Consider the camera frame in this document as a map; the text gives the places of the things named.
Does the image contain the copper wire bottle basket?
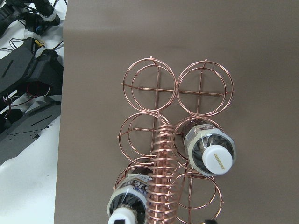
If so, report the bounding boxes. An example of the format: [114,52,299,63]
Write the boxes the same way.
[114,57,235,224]

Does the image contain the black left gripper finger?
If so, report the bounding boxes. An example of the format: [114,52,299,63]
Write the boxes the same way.
[205,219,216,224]

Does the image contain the tea bottle near tray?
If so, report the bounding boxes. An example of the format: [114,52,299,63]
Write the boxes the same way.
[175,117,236,176]

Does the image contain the tea bottle middle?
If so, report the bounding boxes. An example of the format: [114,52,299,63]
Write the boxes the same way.
[107,167,152,224]

